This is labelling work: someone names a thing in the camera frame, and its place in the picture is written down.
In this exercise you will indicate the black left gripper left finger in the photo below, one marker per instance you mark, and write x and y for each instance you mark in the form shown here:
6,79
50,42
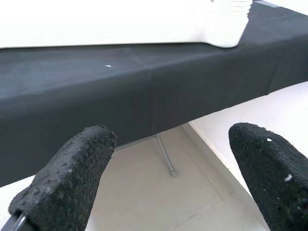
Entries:
67,180

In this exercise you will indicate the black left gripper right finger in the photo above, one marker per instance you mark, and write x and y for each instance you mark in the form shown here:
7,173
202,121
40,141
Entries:
276,180

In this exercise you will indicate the white plastic children table top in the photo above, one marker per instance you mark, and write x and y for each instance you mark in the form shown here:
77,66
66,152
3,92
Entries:
120,24

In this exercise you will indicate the black tablecloth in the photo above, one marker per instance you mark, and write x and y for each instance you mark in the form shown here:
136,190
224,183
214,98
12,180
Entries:
72,96

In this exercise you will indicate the metal folding table leg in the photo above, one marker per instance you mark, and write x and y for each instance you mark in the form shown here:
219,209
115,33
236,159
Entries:
166,156

